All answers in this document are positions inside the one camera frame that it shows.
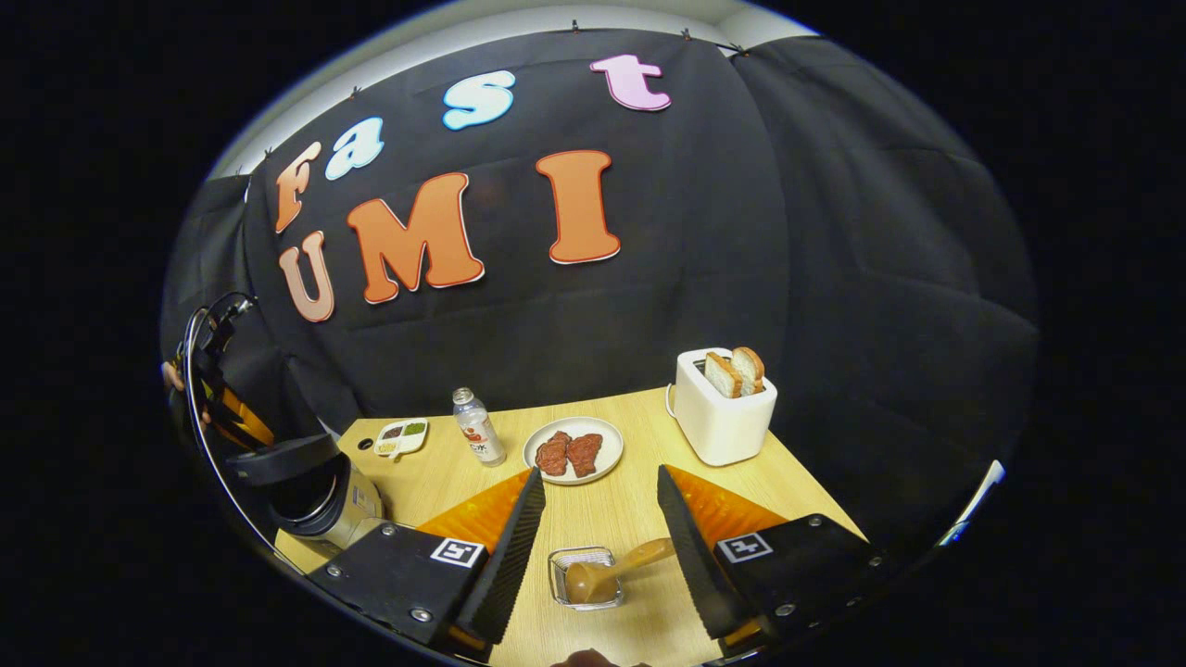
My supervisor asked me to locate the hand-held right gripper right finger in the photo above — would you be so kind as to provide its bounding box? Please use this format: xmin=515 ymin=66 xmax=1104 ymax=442
xmin=656 ymin=463 xmax=888 ymax=651

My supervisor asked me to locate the grey cable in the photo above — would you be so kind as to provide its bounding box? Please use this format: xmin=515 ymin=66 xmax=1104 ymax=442
xmin=183 ymin=295 xmax=284 ymax=561

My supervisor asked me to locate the toast bread slice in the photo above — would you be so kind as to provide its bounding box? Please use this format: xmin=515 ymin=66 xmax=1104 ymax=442
xmin=704 ymin=352 xmax=744 ymax=399
xmin=732 ymin=346 xmax=766 ymax=395

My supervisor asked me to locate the white round plate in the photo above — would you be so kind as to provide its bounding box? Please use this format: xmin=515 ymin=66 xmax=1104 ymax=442
xmin=523 ymin=417 xmax=625 ymax=485

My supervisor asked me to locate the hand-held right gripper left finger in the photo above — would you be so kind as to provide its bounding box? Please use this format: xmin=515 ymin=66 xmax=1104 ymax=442
xmin=306 ymin=466 xmax=548 ymax=663

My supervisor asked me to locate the red meat slice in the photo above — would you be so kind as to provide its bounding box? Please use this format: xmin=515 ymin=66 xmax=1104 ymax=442
xmin=536 ymin=431 xmax=573 ymax=478
xmin=567 ymin=433 xmax=604 ymax=478

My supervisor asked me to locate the white divided seasoning dish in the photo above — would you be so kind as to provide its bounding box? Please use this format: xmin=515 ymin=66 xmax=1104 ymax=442
xmin=373 ymin=419 xmax=430 ymax=459

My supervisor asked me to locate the clear plastic drink bottle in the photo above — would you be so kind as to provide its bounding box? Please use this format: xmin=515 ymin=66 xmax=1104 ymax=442
xmin=452 ymin=387 xmax=508 ymax=467

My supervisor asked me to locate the dark grey rice cooker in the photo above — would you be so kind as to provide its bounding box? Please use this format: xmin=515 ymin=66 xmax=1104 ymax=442
xmin=227 ymin=434 xmax=385 ymax=549

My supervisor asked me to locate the white toaster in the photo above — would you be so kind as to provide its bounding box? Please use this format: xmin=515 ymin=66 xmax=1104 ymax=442
xmin=672 ymin=347 xmax=779 ymax=467

